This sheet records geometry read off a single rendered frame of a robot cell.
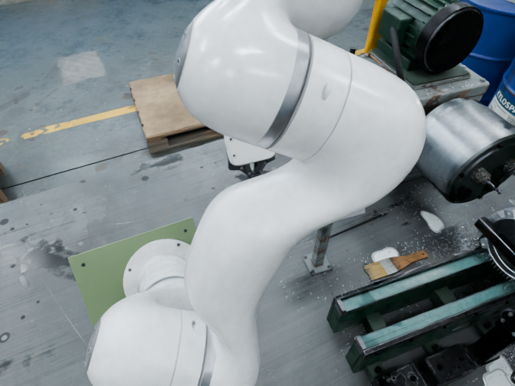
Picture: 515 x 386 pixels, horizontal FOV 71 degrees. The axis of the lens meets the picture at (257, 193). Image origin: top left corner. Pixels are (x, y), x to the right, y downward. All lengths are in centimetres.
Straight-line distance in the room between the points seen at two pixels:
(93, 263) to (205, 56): 69
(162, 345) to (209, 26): 37
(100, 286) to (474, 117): 102
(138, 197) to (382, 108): 109
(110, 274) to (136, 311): 39
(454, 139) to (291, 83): 84
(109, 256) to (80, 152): 209
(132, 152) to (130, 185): 144
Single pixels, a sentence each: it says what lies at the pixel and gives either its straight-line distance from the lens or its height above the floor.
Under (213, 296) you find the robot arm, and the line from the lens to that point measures 39.
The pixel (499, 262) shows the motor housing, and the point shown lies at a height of 94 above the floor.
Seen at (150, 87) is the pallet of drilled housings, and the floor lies 15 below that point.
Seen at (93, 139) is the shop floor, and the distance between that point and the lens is 301.
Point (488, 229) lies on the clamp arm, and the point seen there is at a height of 103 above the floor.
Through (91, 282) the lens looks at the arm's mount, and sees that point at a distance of 90.
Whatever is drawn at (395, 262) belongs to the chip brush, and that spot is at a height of 81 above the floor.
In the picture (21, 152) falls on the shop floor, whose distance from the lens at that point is 314.
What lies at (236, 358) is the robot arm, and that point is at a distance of 48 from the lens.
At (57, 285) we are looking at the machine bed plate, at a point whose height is 80.
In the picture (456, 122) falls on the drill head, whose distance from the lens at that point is 110.
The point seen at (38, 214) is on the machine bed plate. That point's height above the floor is 80.
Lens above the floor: 172
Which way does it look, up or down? 47 degrees down
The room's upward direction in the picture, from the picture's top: straight up
